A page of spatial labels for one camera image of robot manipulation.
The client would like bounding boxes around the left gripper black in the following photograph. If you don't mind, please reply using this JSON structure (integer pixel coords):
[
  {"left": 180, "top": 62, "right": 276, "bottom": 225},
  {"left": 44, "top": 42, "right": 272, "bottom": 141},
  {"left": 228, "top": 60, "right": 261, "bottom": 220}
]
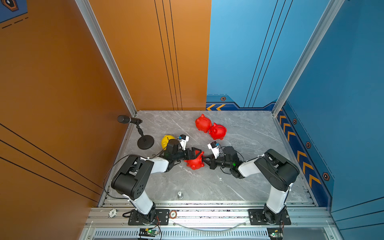
[{"left": 173, "top": 148, "right": 202, "bottom": 164}]

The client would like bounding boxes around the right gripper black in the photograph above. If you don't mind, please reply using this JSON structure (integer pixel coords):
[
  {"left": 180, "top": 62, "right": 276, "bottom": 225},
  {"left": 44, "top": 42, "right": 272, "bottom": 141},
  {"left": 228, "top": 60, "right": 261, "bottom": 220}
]
[{"left": 200, "top": 153, "right": 232, "bottom": 171}]

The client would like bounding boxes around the red piggy bank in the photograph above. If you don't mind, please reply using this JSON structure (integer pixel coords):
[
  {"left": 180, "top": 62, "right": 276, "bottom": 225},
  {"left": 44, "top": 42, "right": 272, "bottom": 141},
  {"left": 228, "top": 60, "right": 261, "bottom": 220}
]
[
  {"left": 184, "top": 152, "right": 205, "bottom": 170},
  {"left": 209, "top": 123, "right": 227, "bottom": 140},
  {"left": 195, "top": 114, "right": 212, "bottom": 133}
]

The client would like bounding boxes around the yellow piggy bank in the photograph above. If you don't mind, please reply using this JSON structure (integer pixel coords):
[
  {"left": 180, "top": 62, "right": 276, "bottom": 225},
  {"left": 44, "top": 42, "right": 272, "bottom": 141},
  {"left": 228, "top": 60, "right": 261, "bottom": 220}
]
[{"left": 161, "top": 135, "right": 175, "bottom": 150}]

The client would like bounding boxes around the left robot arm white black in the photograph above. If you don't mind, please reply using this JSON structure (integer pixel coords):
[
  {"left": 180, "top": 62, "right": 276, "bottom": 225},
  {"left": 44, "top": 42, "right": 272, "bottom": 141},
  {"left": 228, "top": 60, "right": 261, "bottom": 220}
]
[{"left": 111, "top": 139, "right": 204, "bottom": 224}]

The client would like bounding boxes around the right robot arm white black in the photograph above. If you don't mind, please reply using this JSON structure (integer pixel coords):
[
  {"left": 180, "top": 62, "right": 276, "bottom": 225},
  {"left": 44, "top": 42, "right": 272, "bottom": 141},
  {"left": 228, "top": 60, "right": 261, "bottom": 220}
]
[{"left": 202, "top": 146, "right": 300, "bottom": 225}]

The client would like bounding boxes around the black microphone on stand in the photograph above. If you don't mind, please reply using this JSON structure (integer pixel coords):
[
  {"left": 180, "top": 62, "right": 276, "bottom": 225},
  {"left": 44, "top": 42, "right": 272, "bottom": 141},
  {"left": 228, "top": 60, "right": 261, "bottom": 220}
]
[{"left": 118, "top": 115, "right": 155, "bottom": 150}]

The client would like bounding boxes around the left circuit board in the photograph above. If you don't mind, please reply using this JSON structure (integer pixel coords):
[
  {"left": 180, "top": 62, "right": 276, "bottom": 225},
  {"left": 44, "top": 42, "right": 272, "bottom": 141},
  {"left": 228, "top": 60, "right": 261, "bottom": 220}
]
[{"left": 138, "top": 228, "right": 160, "bottom": 240}]

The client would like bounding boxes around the circuit board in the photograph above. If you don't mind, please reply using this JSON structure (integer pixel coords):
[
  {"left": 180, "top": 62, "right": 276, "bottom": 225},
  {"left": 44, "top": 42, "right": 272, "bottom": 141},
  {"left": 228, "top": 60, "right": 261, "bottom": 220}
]
[
  {"left": 267, "top": 228, "right": 283, "bottom": 240},
  {"left": 138, "top": 228, "right": 160, "bottom": 240}
]

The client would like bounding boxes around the right circuit board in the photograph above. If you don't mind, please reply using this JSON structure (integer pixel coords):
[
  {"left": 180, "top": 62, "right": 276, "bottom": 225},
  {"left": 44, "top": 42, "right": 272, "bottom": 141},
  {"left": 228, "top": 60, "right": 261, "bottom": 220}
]
[{"left": 267, "top": 228, "right": 283, "bottom": 240}]

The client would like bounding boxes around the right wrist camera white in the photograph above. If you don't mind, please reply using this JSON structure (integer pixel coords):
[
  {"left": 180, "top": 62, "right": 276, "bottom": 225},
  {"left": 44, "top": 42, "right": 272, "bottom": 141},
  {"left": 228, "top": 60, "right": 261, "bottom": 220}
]
[{"left": 208, "top": 141, "right": 220, "bottom": 159}]

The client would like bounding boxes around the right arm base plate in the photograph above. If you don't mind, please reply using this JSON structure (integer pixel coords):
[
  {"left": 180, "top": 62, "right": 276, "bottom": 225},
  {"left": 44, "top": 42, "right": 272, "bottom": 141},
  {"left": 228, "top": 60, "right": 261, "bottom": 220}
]
[{"left": 248, "top": 209, "right": 292, "bottom": 226}]

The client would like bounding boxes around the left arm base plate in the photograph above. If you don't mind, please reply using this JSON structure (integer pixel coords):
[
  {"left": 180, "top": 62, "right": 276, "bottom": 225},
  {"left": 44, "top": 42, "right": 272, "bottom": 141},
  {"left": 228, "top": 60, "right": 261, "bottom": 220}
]
[{"left": 128, "top": 209, "right": 170, "bottom": 226}]

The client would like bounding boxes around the left aluminium corner post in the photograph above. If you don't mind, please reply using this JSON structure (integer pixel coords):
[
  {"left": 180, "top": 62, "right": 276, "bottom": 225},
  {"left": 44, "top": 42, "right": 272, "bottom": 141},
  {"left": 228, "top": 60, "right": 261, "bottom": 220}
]
[{"left": 75, "top": 0, "right": 137, "bottom": 116}]

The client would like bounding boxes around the aluminium corner post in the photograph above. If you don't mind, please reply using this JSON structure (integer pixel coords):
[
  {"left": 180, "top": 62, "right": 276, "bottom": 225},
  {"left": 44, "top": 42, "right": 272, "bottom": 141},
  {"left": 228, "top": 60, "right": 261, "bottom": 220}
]
[
  {"left": 75, "top": 0, "right": 137, "bottom": 116},
  {"left": 272, "top": 0, "right": 345, "bottom": 117}
]

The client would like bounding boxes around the right aluminium corner post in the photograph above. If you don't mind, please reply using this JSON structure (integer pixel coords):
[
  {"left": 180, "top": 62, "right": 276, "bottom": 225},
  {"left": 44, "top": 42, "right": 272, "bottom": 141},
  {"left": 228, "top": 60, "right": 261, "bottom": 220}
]
[{"left": 272, "top": 0, "right": 345, "bottom": 117}]

